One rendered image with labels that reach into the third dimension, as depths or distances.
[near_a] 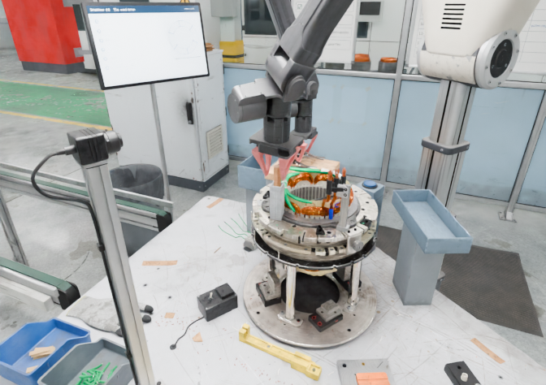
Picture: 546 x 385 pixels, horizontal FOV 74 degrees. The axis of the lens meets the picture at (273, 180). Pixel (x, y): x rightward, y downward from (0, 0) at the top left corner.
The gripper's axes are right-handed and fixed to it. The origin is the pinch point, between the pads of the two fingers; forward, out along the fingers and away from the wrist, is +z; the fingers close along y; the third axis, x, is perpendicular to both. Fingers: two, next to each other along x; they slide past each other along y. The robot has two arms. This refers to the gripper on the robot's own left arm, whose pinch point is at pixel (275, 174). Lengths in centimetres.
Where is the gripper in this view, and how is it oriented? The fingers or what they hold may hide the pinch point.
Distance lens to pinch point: 81.6
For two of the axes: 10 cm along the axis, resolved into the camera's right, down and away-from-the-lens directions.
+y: 8.8, 2.6, -3.9
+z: -0.2, 8.5, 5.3
